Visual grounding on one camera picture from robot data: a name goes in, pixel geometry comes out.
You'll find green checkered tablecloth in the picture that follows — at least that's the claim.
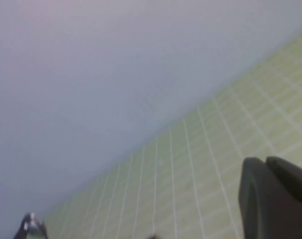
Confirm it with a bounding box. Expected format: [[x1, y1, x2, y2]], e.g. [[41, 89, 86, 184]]
[[41, 24, 302, 239]]

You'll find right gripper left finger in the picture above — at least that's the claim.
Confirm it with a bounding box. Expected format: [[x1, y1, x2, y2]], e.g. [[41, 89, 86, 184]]
[[12, 212, 48, 239]]

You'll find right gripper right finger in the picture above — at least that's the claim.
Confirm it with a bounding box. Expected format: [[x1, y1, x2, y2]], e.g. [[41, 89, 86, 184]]
[[237, 156, 302, 239]]

